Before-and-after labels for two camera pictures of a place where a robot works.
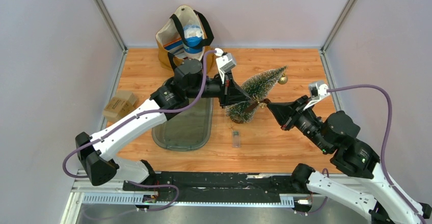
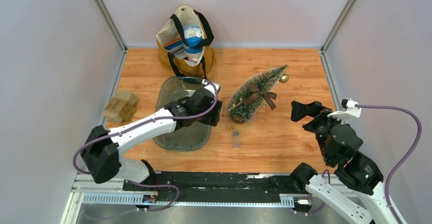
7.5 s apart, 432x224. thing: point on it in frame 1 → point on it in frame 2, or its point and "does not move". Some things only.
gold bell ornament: (283, 80) does not move
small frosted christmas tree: (257, 86) does not move
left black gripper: (231, 93) → (214, 118)
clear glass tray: (189, 128) does not move
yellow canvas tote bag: (170, 37) does not move
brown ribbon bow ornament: (262, 104) → (267, 95)
